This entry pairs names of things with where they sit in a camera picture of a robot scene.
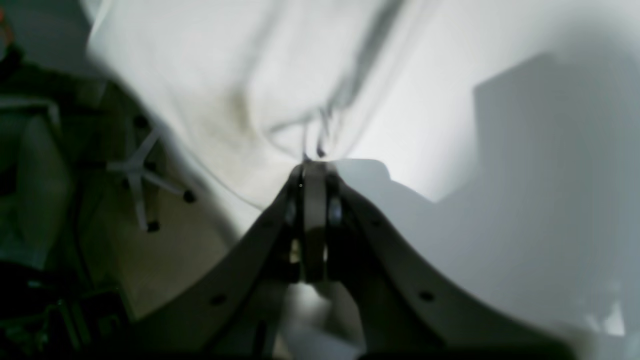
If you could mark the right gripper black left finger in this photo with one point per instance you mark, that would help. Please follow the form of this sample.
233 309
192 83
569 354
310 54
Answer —
235 310

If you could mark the light grey T-shirt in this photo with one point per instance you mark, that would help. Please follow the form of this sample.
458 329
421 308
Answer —
242 91

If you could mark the white office chair base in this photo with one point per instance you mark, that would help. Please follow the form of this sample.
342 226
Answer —
136 169

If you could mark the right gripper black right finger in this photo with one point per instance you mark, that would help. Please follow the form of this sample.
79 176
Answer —
408 309

